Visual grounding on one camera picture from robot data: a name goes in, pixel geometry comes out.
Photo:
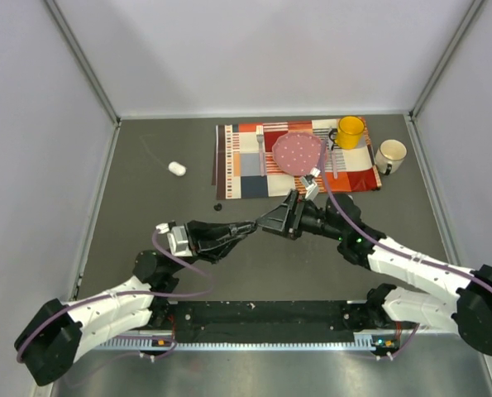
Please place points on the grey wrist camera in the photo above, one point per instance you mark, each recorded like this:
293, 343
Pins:
177, 238
310, 185

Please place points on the pink fork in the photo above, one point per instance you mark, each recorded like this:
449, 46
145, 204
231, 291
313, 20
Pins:
260, 137

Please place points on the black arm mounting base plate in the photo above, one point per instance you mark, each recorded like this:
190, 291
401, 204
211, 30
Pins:
262, 321

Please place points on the white earbud case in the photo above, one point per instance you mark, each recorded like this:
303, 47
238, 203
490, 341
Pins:
177, 169

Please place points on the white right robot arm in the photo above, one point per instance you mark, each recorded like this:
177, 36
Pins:
447, 297

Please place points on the white enamel mug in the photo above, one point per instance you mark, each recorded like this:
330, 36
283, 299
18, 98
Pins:
389, 156

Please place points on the colourful patterned placemat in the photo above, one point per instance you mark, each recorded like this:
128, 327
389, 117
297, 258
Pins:
236, 171

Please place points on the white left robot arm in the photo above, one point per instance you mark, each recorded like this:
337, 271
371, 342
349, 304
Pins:
60, 333

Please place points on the pink knife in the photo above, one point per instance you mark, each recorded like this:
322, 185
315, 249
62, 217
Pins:
334, 160

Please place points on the slotted grey cable duct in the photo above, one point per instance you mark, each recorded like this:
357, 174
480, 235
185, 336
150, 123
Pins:
359, 343

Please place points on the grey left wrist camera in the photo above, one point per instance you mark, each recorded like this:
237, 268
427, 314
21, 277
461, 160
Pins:
177, 238

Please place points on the yellow mug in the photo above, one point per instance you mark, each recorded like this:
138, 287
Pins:
349, 132

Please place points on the pink polka dot plate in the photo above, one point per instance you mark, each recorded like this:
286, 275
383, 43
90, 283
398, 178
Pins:
297, 153

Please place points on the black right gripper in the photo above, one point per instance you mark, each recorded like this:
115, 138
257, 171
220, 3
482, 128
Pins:
274, 222

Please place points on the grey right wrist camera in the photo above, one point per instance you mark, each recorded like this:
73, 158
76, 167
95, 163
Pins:
310, 185

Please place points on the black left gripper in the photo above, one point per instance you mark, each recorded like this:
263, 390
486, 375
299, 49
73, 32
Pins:
202, 238

